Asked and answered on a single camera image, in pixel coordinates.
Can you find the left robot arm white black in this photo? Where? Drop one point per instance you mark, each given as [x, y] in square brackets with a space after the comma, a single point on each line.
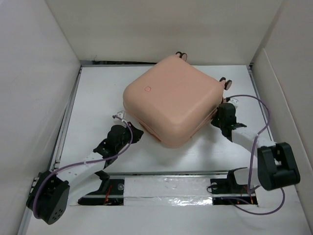
[78, 166]

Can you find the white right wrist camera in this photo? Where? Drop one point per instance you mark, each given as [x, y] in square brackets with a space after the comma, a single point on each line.
[232, 101]

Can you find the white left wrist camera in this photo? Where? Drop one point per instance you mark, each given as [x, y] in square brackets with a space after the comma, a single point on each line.
[120, 116]

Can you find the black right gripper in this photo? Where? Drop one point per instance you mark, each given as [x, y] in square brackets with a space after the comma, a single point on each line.
[213, 122]

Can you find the pink hard-shell suitcase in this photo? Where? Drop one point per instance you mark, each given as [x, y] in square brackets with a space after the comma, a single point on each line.
[173, 100]

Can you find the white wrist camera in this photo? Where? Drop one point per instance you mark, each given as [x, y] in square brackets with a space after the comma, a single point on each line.
[232, 101]
[120, 116]

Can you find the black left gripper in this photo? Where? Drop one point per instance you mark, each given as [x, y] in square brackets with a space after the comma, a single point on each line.
[136, 133]

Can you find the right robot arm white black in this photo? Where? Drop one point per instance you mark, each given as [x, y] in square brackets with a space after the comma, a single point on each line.
[276, 164]

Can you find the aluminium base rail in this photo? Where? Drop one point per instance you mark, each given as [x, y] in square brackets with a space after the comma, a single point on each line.
[102, 189]

